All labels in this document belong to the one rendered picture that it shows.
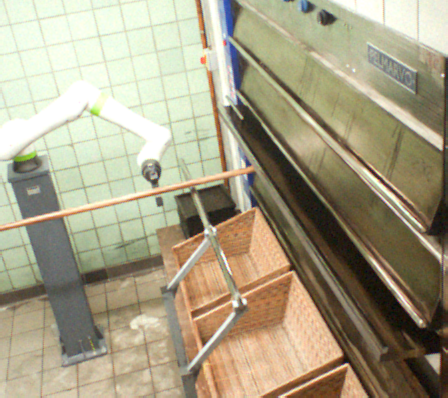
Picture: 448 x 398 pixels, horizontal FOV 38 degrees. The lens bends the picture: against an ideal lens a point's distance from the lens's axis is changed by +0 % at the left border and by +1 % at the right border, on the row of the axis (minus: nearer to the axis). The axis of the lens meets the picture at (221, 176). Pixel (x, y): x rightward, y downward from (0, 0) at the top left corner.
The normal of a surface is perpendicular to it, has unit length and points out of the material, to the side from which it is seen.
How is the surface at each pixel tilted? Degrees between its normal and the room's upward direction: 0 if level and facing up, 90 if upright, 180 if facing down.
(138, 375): 0
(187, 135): 90
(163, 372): 0
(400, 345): 8
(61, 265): 90
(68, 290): 90
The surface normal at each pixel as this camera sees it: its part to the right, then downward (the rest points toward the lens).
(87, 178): 0.22, 0.42
